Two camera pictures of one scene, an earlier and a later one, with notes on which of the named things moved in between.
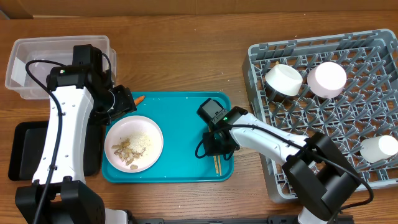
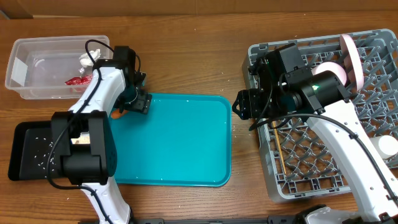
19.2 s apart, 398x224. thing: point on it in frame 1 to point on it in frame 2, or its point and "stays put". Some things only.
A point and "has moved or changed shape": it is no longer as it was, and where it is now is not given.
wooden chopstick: x=217 y=170 has moved or changed shape
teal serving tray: x=175 y=114 stays put
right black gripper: x=214 y=149 to x=250 y=101
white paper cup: x=377 y=149 stays put
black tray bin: x=28 y=143 stays put
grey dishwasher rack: x=344 y=88 stays put
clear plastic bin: x=60 y=49 stays put
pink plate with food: x=134 y=144 to x=353 y=61
